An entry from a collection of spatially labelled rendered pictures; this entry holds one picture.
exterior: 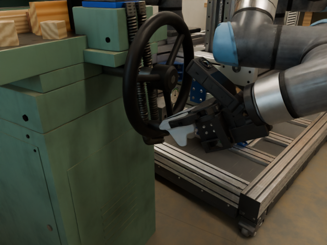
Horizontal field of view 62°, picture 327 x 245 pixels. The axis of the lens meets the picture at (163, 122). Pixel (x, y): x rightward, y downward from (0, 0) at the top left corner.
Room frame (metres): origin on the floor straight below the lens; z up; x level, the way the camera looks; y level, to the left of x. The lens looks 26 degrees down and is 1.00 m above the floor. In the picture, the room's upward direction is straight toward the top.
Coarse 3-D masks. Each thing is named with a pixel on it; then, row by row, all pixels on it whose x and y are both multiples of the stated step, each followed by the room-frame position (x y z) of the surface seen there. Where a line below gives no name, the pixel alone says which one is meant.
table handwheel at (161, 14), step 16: (160, 16) 0.59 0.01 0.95; (176, 16) 0.64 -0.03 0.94; (144, 32) 0.54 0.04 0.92; (144, 48) 0.53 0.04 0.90; (176, 48) 0.66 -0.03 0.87; (192, 48) 0.71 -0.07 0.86; (128, 64) 0.51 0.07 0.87; (160, 64) 0.63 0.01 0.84; (128, 80) 0.50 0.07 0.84; (144, 80) 0.54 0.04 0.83; (160, 80) 0.59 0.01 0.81; (176, 80) 0.62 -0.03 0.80; (128, 96) 0.49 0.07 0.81; (128, 112) 0.50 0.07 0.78; (176, 112) 0.66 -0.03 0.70; (144, 128) 0.52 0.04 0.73
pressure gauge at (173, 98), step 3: (177, 87) 0.91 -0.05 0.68; (174, 90) 0.90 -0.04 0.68; (177, 90) 0.92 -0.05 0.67; (171, 93) 0.88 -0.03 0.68; (174, 93) 0.90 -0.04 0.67; (177, 93) 0.92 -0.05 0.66; (171, 96) 0.88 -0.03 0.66; (174, 96) 0.90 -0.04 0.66; (177, 96) 0.92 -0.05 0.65; (171, 99) 0.88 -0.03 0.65; (174, 99) 0.90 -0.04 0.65; (171, 102) 0.88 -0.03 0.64; (174, 102) 0.90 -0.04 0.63
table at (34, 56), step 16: (160, 32) 0.94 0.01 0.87; (0, 48) 0.50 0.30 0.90; (16, 48) 0.51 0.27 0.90; (32, 48) 0.54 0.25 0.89; (48, 48) 0.57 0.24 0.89; (64, 48) 0.60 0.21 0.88; (80, 48) 0.64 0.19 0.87; (0, 64) 0.48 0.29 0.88; (16, 64) 0.50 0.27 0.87; (32, 64) 0.53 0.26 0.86; (48, 64) 0.56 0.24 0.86; (64, 64) 0.59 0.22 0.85; (112, 64) 0.60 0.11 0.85; (0, 80) 0.47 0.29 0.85; (16, 80) 0.50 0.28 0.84
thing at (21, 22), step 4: (4, 16) 0.67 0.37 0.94; (8, 16) 0.67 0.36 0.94; (12, 16) 0.68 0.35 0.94; (16, 16) 0.68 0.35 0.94; (20, 16) 0.69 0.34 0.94; (24, 16) 0.70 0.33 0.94; (0, 20) 0.65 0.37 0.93; (16, 20) 0.68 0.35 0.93; (20, 20) 0.69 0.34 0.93; (24, 20) 0.70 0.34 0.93; (16, 24) 0.68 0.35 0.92; (20, 24) 0.69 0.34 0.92; (24, 24) 0.70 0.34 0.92; (16, 28) 0.68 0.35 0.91; (20, 28) 0.69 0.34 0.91; (24, 28) 0.70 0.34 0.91; (28, 28) 0.70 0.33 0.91; (20, 32) 0.69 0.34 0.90; (24, 32) 0.69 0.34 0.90; (28, 32) 0.70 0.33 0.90
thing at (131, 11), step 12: (132, 12) 0.63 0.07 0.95; (144, 12) 0.67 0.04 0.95; (132, 24) 0.63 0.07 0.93; (132, 36) 0.63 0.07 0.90; (144, 60) 0.68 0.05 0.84; (144, 84) 0.65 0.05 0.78; (144, 96) 0.64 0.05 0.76; (156, 96) 0.68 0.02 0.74; (144, 108) 0.64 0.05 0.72; (156, 108) 0.68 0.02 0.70; (144, 120) 0.64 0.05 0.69; (156, 120) 0.68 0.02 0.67
